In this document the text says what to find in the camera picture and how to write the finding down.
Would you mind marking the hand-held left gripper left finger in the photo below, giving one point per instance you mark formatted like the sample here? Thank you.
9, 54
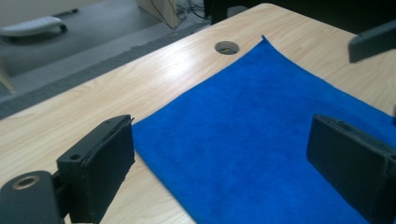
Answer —
99, 161

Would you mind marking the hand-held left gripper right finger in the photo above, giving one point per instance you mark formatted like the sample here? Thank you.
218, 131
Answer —
351, 165

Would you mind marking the blue cloth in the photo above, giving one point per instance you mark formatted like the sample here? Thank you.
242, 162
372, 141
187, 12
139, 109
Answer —
233, 124

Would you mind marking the chair base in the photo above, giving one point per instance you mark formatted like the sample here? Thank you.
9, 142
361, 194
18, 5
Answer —
31, 26

